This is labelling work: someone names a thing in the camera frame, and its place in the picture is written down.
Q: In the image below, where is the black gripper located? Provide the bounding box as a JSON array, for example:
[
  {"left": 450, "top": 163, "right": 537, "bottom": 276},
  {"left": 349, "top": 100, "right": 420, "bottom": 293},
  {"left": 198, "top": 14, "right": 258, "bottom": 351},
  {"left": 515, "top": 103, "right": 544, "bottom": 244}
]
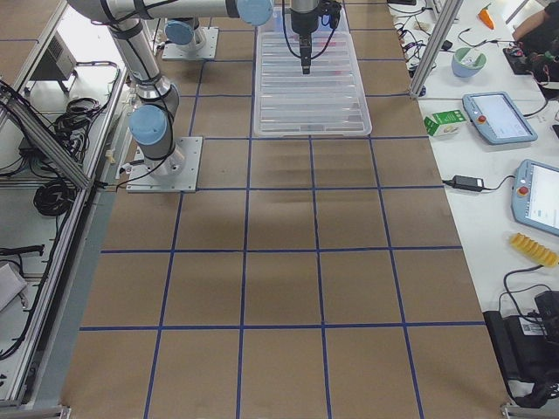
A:
[{"left": 290, "top": 0, "right": 342, "bottom": 74}]

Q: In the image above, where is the clear plastic box lid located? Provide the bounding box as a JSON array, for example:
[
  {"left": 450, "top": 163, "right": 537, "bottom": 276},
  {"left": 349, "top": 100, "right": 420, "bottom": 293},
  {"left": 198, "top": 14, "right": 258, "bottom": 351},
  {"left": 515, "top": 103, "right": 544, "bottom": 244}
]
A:
[{"left": 253, "top": 31, "right": 372, "bottom": 137}]

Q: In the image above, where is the clear plastic storage box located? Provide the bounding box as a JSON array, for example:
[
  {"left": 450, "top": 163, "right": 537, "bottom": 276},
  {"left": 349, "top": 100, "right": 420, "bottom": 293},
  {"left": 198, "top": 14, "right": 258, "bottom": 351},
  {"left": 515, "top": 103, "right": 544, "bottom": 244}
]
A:
[{"left": 266, "top": 1, "right": 342, "bottom": 35}]

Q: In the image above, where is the grey metal box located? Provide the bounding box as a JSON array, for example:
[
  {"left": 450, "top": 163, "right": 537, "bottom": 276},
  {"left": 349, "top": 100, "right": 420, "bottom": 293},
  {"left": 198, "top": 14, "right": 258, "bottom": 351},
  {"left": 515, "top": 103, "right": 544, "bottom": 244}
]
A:
[{"left": 25, "top": 31, "right": 77, "bottom": 93}]

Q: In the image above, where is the green blue bowl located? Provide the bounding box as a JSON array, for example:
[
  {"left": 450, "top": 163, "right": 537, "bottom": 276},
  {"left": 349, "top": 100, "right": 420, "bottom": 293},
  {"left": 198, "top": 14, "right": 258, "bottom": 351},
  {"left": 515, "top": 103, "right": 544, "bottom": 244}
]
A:
[{"left": 451, "top": 47, "right": 487, "bottom": 78}]

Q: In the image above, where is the green white carton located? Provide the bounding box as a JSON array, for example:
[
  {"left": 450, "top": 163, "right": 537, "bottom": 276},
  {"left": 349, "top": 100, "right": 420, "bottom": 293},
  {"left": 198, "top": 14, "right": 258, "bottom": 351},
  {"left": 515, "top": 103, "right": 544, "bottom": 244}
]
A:
[{"left": 424, "top": 109, "right": 466, "bottom": 137}]

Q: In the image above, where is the orange toy carrot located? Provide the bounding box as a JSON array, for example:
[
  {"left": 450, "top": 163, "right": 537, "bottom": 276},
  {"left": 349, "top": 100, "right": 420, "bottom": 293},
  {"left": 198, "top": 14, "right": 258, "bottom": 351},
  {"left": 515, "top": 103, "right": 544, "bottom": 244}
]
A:
[{"left": 477, "top": 3, "right": 495, "bottom": 30}]

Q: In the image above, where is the upper teach pendant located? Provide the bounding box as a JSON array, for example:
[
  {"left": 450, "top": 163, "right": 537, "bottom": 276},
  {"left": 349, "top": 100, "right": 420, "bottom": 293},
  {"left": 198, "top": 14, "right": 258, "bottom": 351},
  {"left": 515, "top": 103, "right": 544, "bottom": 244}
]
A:
[{"left": 462, "top": 92, "right": 538, "bottom": 145}]

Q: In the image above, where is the teach pendant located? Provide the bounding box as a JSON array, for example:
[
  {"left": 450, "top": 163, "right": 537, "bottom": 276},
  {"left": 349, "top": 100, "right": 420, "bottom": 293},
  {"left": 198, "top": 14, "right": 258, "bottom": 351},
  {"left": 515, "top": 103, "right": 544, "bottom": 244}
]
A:
[
  {"left": 511, "top": 159, "right": 559, "bottom": 236},
  {"left": 462, "top": 92, "right": 538, "bottom": 145}
]

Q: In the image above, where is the black power adapter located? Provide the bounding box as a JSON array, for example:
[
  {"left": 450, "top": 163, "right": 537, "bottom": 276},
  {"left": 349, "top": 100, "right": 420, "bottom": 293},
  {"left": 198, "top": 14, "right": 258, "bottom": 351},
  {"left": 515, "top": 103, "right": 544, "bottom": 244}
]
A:
[{"left": 442, "top": 175, "right": 485, "bottom": 192}]

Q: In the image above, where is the person in black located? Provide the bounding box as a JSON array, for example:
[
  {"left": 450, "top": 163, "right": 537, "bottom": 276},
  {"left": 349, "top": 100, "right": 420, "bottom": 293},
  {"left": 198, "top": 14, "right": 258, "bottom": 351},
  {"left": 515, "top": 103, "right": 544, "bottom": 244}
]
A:
[{"left": 513, "top": 2, "right": 558, "bottom": 90}]

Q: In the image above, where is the lower teach pendant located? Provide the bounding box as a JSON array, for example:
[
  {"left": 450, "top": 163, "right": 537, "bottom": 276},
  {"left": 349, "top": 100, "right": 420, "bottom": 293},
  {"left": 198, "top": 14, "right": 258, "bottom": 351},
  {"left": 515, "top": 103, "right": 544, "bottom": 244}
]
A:
[{"left": 511, "top": 159, "right": 559, "bottom": 236}]

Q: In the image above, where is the yellow toy corn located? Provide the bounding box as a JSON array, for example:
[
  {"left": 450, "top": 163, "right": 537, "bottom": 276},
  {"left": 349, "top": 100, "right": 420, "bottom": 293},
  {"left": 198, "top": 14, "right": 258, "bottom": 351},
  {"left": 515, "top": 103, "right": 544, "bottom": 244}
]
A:
[{"left": 509, "top": 233, "right": 558, "bottom": 267}]

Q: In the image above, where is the black device on table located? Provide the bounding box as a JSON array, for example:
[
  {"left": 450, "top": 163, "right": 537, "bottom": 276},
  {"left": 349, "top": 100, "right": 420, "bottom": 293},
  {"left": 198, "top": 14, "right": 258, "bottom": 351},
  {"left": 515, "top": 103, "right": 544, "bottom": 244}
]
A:
[{"left": 483, "top": 291, "right": 558, "bottom": 409}]

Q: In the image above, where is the aluminium frame post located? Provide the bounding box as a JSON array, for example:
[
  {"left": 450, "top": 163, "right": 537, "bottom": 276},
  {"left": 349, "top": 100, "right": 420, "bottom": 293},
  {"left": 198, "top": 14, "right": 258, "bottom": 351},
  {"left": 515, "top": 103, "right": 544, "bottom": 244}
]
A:
[{"left": 410, "top": 0, "right": 463, "bottom": 99}]

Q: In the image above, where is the aluminium frame rail left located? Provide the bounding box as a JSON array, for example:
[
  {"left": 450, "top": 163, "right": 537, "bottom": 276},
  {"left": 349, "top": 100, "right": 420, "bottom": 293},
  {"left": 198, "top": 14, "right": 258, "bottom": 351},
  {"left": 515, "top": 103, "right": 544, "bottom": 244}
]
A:
[{"left": 1, "top": 81, "right": 93, "bottom": 189}]

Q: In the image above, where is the coiled black cable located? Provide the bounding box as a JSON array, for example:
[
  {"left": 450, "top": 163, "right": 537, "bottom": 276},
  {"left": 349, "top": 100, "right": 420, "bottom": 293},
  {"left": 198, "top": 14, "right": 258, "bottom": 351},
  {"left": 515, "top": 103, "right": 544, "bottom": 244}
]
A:
[{"left": 33, "top": 177, "right": 74, "bottom": 217}]

